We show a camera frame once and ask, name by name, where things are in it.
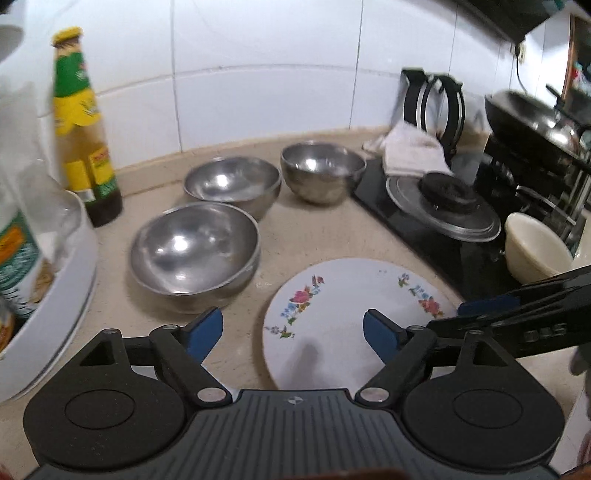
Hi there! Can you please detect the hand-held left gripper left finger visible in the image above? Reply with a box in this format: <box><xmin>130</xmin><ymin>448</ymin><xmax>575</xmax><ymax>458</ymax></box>
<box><xmin>81</xmin><ymin>306</ymin><xmax>232</xmax><ymax>409</ymax></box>

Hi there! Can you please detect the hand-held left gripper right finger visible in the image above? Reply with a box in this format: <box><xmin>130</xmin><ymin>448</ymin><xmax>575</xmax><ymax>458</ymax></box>
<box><xmin>353</xmin><ymin>308</ymin><xmax>514</xmax><ymax>409</ymax></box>

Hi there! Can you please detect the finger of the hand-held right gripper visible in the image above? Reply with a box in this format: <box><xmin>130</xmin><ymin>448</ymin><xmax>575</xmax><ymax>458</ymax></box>
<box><xmin>426</xmin><ymin>298</ymin><xmax>591</xmax><ymax>360</ymax></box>
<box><xmin>457</xmin><ymin>265</ymin><xmax>591</xmax><ymax>318</ymax></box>

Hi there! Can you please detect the white floral plate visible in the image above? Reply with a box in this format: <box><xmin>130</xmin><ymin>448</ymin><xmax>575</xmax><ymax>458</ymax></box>
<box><xmin>262</xmin><ymin>258</ymin><xmax>462</xmax><ymax>392</ymax></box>

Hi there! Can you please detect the stainless steel bowl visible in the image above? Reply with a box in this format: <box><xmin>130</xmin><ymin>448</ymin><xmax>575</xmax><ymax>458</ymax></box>
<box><xmin>129</xmin><ymin>202</ymin><xmax>262</xmax><ymax>315</ymax></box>
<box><xmin>280</xmin><ymin>142</ymin><xmax>368</xmax><ymax>206</ymax></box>
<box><xmin>184</xmin><ymin>157</ymin><xmax>282</xmax><ymax>223</ymax></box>

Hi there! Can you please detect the black glass cooktop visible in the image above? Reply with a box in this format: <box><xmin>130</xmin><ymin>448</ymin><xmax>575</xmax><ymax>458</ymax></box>
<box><xmin>352</xmin><ymin>154</ymin><xmax>518</xmax><ymax>303</ymax></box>

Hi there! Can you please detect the cream bowl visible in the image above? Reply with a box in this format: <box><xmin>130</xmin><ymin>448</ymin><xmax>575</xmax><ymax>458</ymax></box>
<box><xmin>504</xmin><ymin>212</ymin><xmax>575</xmax><ymax>284</ymax></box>

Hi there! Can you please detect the steel pot lid black knob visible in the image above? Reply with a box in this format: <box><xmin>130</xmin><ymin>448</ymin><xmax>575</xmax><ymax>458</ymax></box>
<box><xmin>385</xmin><ymin>172</ymin><xmax>502</xmax><ymax>242</ymax></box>

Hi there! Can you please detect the black burner grate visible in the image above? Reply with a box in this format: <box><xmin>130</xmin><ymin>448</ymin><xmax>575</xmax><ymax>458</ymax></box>
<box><xmin>475</xmin><ymin>134</ymin><xmax>591</xmax><ymax>243</ymax></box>

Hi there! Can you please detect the white round tub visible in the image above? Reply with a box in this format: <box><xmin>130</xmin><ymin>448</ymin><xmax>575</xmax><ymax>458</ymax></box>
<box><xmin>0</xmin><ymin>185</ymin><xmax>100</xmax><ymax>403</ymax></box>

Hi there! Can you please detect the white cloth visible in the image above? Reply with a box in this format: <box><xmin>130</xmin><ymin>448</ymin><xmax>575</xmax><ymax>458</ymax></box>
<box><xmin>362</xmin><ymin>121</ymin><xmax>455</xmax><ymax>178</ymax></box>

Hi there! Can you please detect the black wok with steel lid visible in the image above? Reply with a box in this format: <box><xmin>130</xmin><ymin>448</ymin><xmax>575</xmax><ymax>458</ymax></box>
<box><xmin>484</xmin><ymin>84</ymin><xmax>585</xmax><ymax>155</ymax></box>

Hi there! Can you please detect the green label bottle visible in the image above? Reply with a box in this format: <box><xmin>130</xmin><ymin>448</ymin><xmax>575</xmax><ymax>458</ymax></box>
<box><xmin>0</xmin><ymin>185</ymin><xmax>49</xmax><ymax>320</ymax></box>

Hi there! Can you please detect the black lid rack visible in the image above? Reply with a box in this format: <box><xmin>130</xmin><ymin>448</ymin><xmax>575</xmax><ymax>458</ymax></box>
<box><xmin>401</xmin><ymin>68</ymin><xmax>466</xmax><ymax>155</ymax></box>

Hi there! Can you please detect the yellow-green label sauce bottle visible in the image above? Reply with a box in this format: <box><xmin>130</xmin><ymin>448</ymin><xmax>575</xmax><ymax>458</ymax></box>
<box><xmin>51</xmin><ymin>28</ymin><xmax>124</xmax><ymax>228</ymax></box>

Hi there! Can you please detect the clear plastic bottle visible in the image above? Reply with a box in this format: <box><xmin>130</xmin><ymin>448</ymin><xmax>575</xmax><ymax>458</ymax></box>
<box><xmin>0</xmin><ymin>78</ymin><xmax>84</xmax><ymax>259</ymax></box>

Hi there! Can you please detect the dark range hood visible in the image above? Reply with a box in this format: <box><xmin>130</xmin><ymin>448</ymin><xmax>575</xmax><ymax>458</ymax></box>
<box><xmin>455</xmin><ymin>0</ymin><xmax>555</xmax><ymax>43</ymax></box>

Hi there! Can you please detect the black power cable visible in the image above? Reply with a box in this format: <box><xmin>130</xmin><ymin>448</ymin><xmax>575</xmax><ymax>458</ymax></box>
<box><xmin>514</xmin><ymin>44</ymin><xmax>529</xmax><ymax>93</ymax></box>

